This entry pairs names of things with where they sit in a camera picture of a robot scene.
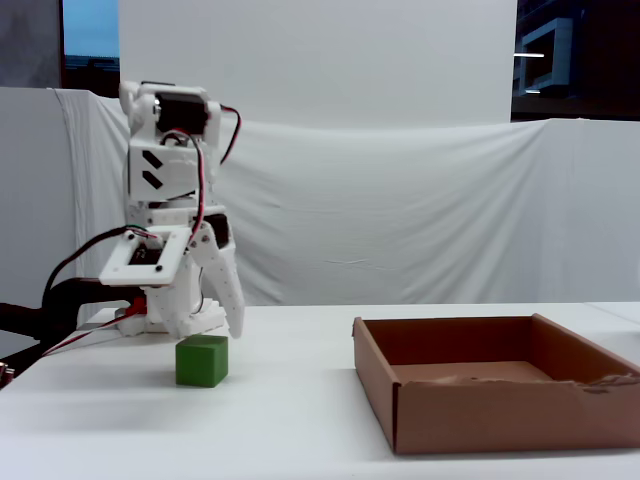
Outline red white base wires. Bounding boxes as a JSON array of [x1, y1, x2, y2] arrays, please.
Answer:
[[42, 319, 126, 357]]

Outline white wrist camera mount plate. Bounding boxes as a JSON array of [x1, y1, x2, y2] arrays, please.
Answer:
[[98, 227, 195, 289]]

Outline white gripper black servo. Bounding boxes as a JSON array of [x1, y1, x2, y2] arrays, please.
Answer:
[[126, 200, 247, 341]]

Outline white draped cloth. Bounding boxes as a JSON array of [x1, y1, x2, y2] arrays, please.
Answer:
[[0, 85, 640, 326]]

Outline black chair armrest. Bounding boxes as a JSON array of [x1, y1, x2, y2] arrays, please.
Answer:
[[0, 301, 46, 349]]

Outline dark window with building view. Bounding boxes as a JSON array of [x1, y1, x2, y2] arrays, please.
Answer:
[[510, 0, 640, 123]]

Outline black clamp with red lever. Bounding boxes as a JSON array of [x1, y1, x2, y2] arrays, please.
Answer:
[[40, 276, 149, 346]]

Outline window showing blue sky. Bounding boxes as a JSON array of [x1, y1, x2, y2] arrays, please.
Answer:
[[62, 0, 122, 99]]

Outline thick black camera cable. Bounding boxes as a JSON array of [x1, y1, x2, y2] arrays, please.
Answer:
[[41, 227, 132, 321]]

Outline white backdrop panel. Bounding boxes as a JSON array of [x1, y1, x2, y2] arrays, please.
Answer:
[[118, 0, 519, 131]]

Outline brown cardboard box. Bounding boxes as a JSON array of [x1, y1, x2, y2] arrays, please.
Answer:
[[352, 313, 640, 456]]

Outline green cube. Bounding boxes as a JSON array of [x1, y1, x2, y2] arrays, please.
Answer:
[[174, 335, 230, 389]]

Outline red black arm servo wire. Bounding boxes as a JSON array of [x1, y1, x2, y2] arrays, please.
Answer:
[[218, 104, 244, 165]]

